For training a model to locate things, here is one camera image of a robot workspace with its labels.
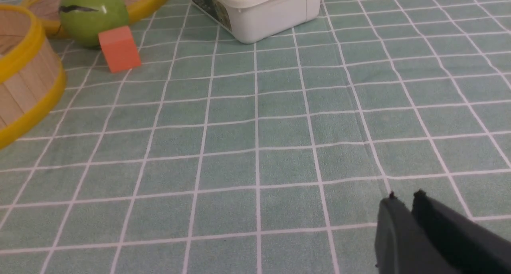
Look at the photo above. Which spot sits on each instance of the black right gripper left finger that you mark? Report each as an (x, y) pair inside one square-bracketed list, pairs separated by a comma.
[(401, 246)]

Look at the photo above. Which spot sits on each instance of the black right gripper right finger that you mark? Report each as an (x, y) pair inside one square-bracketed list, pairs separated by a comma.
[(467, 246)]

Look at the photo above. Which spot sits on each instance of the woven bamboo steamer lid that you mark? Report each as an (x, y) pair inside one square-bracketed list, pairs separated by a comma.
[(47, 11)]

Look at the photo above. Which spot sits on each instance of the bamboo steamer tray yellow rim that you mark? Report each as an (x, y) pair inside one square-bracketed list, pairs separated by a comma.
[(31, 73)]

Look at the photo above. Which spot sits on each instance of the green checkered tablecloth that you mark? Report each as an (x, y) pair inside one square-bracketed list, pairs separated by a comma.
[(217, 157)]

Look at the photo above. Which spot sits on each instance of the green lid white storage box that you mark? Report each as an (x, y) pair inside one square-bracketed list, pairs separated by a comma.
[(250, 21)]

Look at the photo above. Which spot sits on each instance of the orange toy cube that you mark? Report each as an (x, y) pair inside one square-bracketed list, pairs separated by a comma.
[(119, 49)]

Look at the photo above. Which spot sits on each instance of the green toy apple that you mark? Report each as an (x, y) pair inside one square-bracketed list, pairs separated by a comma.
[(83, 20)]

